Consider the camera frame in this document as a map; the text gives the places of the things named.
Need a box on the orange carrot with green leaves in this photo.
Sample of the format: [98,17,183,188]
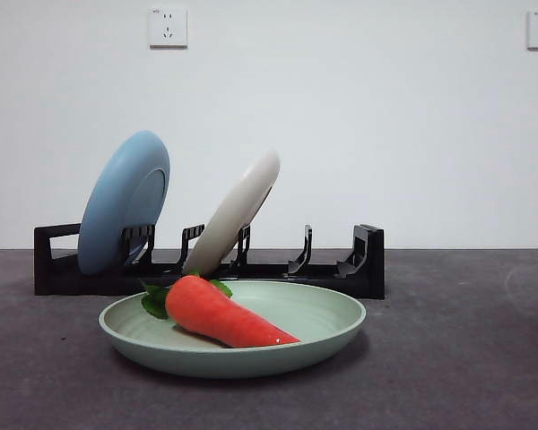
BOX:
[141,270,302,349]

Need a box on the green plate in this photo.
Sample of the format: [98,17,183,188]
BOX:
[98,279,368,380]

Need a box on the cream white plate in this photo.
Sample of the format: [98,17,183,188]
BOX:
[182,149,282,276]

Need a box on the blue plate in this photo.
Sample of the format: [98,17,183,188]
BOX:
[78,130,171,276]

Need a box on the black plate rack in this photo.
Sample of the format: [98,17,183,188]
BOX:
[33,222,386,300]

